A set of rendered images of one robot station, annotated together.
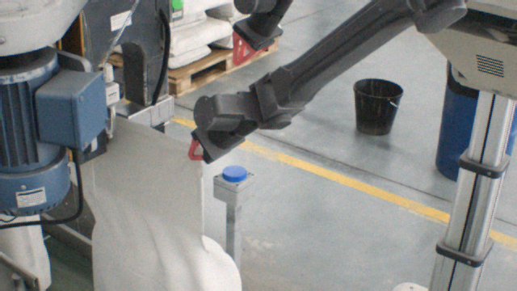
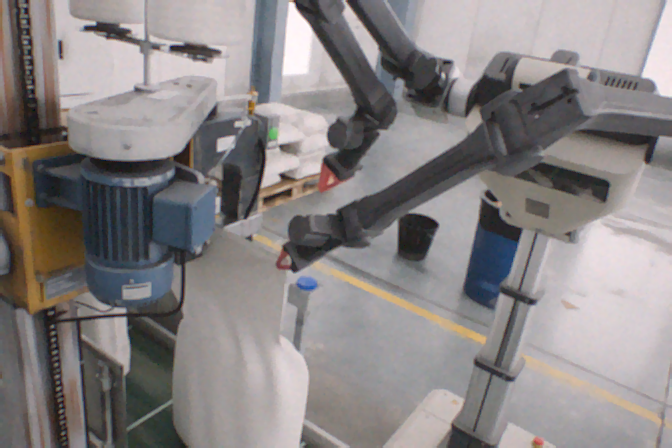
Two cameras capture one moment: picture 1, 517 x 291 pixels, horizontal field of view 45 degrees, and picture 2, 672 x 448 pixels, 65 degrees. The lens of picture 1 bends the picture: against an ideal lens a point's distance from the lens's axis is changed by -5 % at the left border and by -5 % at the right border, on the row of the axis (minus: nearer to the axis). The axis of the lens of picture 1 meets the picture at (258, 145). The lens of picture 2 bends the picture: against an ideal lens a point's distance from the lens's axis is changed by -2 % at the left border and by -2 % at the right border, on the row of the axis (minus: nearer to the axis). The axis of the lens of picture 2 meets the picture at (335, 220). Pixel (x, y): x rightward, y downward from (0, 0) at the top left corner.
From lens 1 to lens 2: 0.08 m
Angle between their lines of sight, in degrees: 5
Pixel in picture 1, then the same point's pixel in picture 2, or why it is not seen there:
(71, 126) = (184, 230)
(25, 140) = (138, 239)
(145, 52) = (243, 173)
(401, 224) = (433, 337)
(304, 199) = (351, 309)
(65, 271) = (143, 359)
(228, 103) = (319, 223)
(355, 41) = (438, 178)
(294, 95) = (377, 221)
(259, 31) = (344, 164)
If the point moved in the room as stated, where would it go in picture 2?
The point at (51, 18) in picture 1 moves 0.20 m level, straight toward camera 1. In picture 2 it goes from (174, 132) to (184, 175)
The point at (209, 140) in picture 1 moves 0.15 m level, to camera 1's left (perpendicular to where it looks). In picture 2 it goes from (297, 253) to (225, 244)
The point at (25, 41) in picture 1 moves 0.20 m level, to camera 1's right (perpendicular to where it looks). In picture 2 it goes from (149, 150) to (280, 166)
